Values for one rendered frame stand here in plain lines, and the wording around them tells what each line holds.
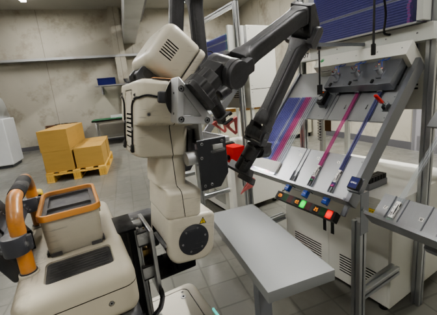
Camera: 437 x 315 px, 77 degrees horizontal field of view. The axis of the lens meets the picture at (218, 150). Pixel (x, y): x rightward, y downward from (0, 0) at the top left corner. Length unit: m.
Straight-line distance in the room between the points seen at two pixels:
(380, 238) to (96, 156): 4.30
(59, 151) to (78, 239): 4.26
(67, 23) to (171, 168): 8.87
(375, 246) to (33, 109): 9.09
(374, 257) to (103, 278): 1.30
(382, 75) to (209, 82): 0.93
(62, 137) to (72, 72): 4.61
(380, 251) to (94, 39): 8.91
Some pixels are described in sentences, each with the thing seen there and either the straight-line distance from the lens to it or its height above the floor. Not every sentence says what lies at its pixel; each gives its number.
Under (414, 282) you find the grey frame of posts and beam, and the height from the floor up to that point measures 0.13.
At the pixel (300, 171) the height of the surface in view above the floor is 0.77.
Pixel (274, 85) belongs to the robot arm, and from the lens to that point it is 1.01.
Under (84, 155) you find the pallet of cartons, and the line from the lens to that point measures 5.03.
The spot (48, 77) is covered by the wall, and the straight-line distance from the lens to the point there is 9.51.
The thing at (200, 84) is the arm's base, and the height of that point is 1.21.
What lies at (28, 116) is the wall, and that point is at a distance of 9.65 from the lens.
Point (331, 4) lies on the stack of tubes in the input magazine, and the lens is 1.77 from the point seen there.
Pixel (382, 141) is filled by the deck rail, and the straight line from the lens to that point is 1.31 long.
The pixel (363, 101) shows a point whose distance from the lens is 1.48.
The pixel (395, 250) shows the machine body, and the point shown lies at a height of 0.37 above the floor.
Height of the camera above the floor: 1.19
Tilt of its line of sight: 12 degrees down
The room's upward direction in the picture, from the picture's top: 6 degrees counter-clockwise
